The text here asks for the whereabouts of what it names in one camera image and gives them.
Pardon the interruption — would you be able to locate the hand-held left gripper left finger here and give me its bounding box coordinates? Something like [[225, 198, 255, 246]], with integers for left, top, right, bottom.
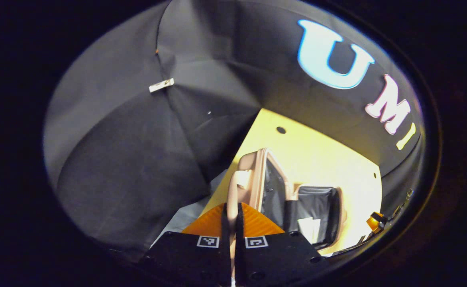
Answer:
[[138, 202, 234, 287]]

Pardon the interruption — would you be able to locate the pink suitcase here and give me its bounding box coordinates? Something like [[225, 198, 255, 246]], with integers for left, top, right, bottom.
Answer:
[[226, 147, 347, 256]]

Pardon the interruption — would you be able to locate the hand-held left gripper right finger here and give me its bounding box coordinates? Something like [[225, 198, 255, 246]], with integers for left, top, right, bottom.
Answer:
[[235, 202, 328, 287]]

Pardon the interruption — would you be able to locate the small white tag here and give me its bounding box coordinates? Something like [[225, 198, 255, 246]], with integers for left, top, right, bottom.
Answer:
[[149, 78, 175, 93]]

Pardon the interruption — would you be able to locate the white paper card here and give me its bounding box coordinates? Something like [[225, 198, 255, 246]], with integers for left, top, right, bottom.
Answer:
[[297, 217, 322, 244]]

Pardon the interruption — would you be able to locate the black backdrop cloth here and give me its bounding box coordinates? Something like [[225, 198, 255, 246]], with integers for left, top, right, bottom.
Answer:
[[42, 0, 425, 256]]

